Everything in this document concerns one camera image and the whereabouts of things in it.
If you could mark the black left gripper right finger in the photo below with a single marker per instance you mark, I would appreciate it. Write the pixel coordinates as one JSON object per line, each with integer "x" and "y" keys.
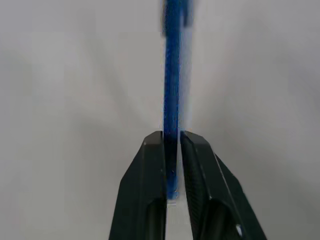
{"x": 207, "y": 180}

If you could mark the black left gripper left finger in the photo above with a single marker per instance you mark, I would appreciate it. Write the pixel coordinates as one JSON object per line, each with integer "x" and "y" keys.
{"x": 142, "y": 180}

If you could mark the blue pen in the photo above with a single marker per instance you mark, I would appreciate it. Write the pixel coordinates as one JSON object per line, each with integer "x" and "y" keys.
{"x": 172, "y": 75}

